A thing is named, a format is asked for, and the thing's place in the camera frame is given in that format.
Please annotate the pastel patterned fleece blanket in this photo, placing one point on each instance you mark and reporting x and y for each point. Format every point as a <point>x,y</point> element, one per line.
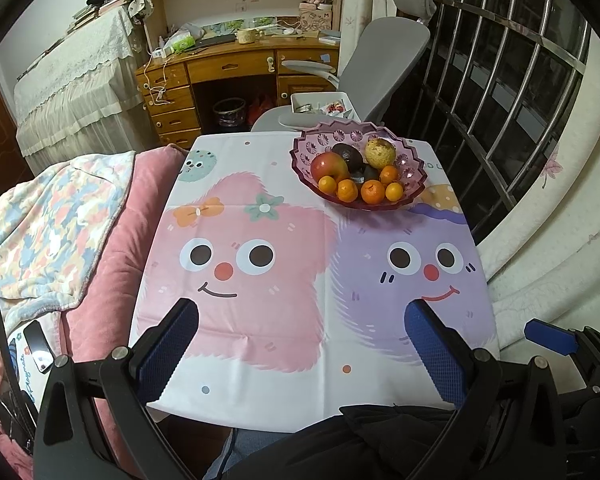
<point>45,230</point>

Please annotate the pink glass fruit bowl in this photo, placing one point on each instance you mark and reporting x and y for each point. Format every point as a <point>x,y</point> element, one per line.
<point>325,140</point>

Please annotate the metal window grille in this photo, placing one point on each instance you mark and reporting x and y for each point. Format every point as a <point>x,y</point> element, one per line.
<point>500,22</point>

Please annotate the white floral cloth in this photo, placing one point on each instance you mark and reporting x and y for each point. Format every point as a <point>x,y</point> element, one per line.
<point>555,240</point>

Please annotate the small tangerine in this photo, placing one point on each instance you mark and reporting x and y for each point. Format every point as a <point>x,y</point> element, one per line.
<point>346,191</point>
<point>327,184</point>
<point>394,191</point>
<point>390,174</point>

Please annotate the beige mug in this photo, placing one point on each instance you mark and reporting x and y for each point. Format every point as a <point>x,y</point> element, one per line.
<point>249,36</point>

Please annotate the person's blue jeans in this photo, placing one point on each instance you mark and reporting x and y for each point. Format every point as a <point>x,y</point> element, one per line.
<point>240,455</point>

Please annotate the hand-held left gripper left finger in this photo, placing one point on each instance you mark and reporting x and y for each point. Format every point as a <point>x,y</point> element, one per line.
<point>167,350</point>

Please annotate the wooden desk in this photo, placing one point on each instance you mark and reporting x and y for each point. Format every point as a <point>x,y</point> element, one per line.
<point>230,65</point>

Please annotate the stack of books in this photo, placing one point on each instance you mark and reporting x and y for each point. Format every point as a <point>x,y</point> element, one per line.
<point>97,7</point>

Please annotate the white lace furniture cover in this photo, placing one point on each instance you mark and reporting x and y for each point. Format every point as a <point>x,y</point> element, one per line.
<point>70,90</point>

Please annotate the pink blanket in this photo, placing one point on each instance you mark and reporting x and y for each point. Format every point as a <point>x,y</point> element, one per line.
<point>115,270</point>

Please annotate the yellow pear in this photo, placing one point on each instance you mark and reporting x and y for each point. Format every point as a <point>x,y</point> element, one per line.
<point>380,152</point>

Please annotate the red bag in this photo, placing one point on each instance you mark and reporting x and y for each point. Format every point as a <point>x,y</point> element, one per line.
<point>262,107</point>

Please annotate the white storage box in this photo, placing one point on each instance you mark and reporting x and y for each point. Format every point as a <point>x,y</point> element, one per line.
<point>320,102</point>

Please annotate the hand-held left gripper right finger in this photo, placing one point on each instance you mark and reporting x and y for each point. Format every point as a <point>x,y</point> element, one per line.
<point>435,355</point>

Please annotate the grey office chair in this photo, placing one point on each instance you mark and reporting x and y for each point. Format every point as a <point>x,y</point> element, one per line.
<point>375,60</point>

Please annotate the dark waste bin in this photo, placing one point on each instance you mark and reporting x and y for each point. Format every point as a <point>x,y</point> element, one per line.
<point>229,112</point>

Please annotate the cartoon printed tablecloth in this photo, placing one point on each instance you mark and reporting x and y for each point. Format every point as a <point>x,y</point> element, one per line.
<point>280,310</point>

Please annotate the smartphone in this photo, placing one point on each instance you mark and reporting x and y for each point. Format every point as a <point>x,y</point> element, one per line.
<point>37,345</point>

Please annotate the green tissue pack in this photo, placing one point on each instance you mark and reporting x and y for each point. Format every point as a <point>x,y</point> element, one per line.
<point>182,41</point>

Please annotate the large orange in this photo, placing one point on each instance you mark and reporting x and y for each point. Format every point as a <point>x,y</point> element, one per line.
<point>372,193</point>

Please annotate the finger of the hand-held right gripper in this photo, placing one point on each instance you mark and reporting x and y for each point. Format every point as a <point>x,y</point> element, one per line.
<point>550,336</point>

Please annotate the red green apple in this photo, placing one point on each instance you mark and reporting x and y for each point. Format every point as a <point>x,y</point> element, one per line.
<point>327,165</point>

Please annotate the printed cardboard box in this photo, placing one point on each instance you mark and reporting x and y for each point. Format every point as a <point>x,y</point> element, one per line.
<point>316,19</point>

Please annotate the long dark avocado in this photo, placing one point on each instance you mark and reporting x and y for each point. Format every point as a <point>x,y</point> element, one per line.
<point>371,174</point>

